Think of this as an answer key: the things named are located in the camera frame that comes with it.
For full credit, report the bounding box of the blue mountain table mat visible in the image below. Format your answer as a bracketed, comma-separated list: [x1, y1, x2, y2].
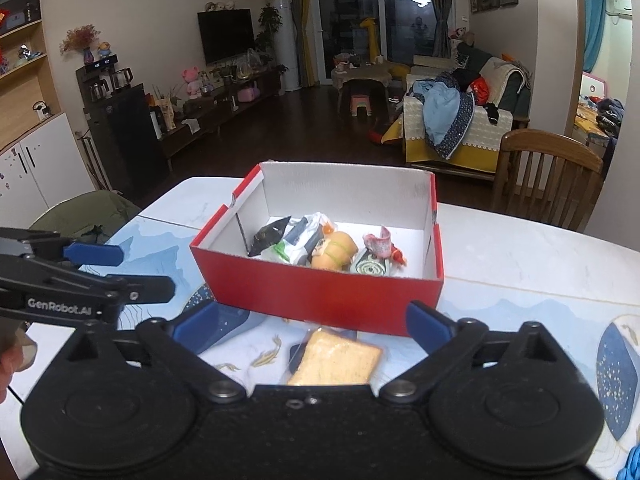
[87, 206, 639, 479]

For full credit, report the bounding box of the black water dispenser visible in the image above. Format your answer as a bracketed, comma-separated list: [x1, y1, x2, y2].
[76, 54, 169, 200]

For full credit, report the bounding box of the black snack packet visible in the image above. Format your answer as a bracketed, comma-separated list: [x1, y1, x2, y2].
[247, 217, 290, 257]

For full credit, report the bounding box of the yellow chicken toy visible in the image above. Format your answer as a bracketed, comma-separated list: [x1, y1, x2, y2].
[311, 231, 358, 271]

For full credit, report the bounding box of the wooden chair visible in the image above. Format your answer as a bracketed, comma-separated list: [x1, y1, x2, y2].
[491, 129, 603, 232]

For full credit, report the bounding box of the pink stool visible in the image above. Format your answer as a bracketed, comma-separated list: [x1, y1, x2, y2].
[349, 93, 373, 117]

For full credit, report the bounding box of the pink pig plush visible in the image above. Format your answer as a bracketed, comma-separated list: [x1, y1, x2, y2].
[181, 66, 202, 100]

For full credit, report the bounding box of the white cabinet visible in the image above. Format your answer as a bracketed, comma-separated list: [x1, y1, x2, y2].
[0, 113, 96, 228]

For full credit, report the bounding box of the yellow giraffe toy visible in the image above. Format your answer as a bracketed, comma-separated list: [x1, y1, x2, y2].
[359, 16, 381, 64]

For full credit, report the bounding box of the black television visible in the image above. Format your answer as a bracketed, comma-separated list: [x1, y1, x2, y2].
[198, 9, 255, 65]

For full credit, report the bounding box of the red keychain charm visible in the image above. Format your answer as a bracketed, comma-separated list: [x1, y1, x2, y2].
[362, 226, 407, 266]

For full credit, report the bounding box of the white standing air conditioner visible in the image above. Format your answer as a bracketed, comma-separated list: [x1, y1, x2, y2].
[271, 0, 300, 92]

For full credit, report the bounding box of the red cardboard box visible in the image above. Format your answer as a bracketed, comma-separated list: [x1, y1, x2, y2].
[191, 162, 444, 336]

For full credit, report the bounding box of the bread slice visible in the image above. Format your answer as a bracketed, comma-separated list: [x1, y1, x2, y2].
[288, 328, 383, 387]

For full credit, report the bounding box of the white blue tissue packet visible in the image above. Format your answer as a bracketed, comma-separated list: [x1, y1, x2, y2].
[258, 212, 335, 266]

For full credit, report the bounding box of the dark coffee table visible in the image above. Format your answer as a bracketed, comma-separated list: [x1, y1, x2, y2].
[331, 64, 393, 112]

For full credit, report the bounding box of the low tv cabinet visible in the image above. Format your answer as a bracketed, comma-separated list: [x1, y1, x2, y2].
[148, 65, 285, 162]

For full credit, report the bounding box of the sofa with clothes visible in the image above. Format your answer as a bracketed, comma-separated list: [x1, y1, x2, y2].
[381, 42, 532, 176]

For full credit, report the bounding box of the person's left hand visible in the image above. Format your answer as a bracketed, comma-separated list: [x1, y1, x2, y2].
[0, 323, 38, 403]

